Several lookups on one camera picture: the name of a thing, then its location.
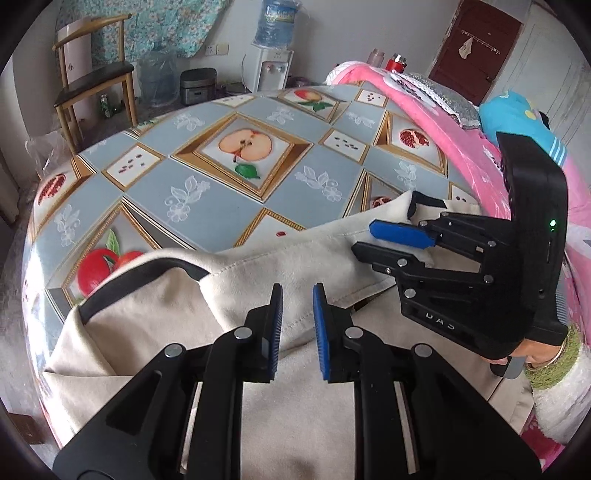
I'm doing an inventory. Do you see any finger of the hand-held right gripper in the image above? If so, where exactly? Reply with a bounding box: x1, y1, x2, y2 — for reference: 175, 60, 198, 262
352, 242, 513, 296
369, 213, 513, 265

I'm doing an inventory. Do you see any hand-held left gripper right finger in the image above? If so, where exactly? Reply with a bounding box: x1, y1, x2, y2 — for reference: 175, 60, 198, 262
312, 282, 541, 480

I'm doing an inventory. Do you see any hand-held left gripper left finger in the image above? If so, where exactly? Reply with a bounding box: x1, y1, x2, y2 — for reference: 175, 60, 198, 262
53, 282, 283, 480

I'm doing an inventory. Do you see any beige zip jacket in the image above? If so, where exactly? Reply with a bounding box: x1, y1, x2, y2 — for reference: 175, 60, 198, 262
44, 190, 536, 480

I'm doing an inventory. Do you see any person's right forearm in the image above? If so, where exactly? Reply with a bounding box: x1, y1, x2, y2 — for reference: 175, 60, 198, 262
524, 323, 591, 446

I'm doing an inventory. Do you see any person's right hand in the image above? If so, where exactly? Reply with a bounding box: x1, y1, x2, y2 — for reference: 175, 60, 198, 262
490, 344, 563, 368

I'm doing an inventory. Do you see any pink floral blanket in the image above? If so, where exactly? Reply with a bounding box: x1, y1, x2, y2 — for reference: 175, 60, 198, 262
325, 60, 591, 472

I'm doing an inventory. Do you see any blue plush pillow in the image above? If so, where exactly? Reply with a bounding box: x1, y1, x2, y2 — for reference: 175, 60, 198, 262
479, 90, 571, 167

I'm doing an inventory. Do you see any fruit patterned tablecloth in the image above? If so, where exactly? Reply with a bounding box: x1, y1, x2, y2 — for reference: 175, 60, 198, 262
21, 80, 485, 462

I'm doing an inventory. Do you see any silver quilted pad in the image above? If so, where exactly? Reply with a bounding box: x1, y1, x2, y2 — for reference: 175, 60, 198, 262
390, 71, 483, 127

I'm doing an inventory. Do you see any brown door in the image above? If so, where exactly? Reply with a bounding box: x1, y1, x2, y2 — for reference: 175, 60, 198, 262
427, 0, 525, 107

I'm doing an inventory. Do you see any white lace cloth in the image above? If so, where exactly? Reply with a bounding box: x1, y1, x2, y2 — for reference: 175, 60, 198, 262
390, 73, 444, 104

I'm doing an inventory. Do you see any white water dispenser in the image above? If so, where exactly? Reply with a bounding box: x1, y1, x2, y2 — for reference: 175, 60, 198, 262
242, 45, 294, 93

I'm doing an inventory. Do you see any blue water bottle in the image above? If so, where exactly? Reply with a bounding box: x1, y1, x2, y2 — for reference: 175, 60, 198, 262
255, 0, 298, 49

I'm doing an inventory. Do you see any grey rice cooker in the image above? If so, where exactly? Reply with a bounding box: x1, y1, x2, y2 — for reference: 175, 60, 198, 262
179, 68, 219, 106

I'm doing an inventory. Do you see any empty clear water jug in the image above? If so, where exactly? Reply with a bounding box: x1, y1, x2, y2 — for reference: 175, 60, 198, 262
139, 41, 178, 109

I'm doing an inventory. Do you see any clear plastic bag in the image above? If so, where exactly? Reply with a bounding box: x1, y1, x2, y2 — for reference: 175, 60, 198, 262
25, 131, 70, 176

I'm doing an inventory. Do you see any wooden chair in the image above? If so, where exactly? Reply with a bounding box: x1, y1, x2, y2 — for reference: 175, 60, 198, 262
52, 14, 139, 155

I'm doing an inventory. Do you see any floral hanging cloth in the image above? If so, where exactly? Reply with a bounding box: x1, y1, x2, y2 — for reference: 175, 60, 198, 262
60, 0, 232, 65

